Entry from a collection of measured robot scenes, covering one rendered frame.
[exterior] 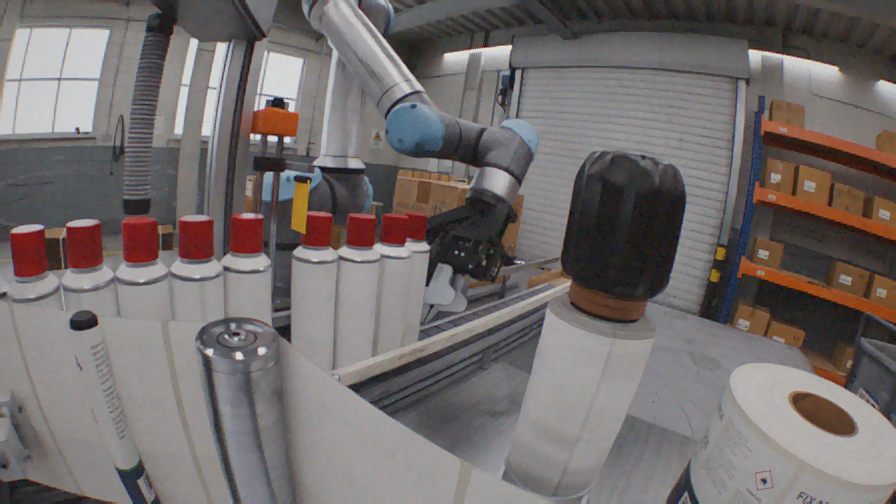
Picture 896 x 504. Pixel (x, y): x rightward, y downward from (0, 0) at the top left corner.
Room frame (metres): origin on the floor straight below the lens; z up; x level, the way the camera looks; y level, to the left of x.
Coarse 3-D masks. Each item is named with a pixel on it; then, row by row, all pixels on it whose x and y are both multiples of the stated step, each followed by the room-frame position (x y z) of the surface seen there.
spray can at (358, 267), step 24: (360, 216) 0.39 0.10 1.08; (360, 240) 0.38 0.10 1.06; (360, 264) 0.38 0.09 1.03; (336, 288) 0.38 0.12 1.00; (360, 288) 0.38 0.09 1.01; (336, 312) 0.38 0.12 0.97; (360, 312) 0.38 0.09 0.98; (336, 336) 0.38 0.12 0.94; (360, 336) 0.38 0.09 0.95; (336, 360) 0.38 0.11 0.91; (360, 360) 0.38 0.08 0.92
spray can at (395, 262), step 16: (384, 224) 0.43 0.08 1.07; (400, 224) 0.43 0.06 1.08; (384, 240) 0.43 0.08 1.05; (400, 240) 0.43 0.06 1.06; (384, 256) 0.42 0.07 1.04; (400, 256) 0.42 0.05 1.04; (384, 272) 0.42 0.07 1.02; (400, 272) 0.42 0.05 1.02; (384, 288) 0.42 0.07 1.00; (400, 288) 0.42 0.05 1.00; (384, 304) 0.42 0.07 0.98; (400, 304) 0.43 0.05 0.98; (384, 320) 0.42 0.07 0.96; (400, 320) 0.43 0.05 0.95; (384, 336) 0.42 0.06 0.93; (400, 336) 0.43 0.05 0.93; (384, 352) 0.42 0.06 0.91
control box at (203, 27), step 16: (160, 0) 0.24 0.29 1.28; (176, 0) 0.25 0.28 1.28; (192, 0) 0.26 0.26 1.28; (208, 0) 0.26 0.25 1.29; (224, 0) 0.27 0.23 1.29; (240, 0) 0.29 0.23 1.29; (256, 0) 0.32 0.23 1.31; (272, 0) 0.38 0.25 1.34; (176, 16) 0.28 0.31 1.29; (192, 16) 0.29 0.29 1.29; (208, 16) 0.30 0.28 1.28; (224, 16) 0.31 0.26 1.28; (240, 16) 0.31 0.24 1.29; (256, 16) 0.33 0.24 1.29; (272, 16) 0.40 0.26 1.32; (192, 32) 0.34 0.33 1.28; (208, 32) 0.34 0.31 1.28; (224, 32) 0.35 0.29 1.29; (240, 32) 0.36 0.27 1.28; (256, 32) 0.37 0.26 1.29
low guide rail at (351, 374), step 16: (560, 288) 0.85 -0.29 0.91; (528, 304) 0.70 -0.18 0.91; (480, 320) 0.57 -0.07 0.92; (496, 320) 0.60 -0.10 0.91; (432, 336) 0.48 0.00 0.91; (448, 336) 0.49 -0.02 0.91; (464, 336) 0.53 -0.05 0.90; (400, 352) 0.42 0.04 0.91; (416, 352) 0.44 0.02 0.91; (432, 352) 0.47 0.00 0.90; (352, 368) 0.36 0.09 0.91; (368, 368) 0.37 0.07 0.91; (384, 368) 0.39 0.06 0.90
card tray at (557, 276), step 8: (544, 272) 1.20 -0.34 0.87; (552, 272) 1.25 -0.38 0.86; (560, 272) 1.32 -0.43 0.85; (528, 280) 1.10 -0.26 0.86; (536, 280) 1.14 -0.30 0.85; (544, 280) 1.20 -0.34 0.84; (552, 280) 1.25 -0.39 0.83; (560, 280) 1.26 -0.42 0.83; (568, 280) 1.28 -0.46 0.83; (528, 288) 1.10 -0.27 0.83
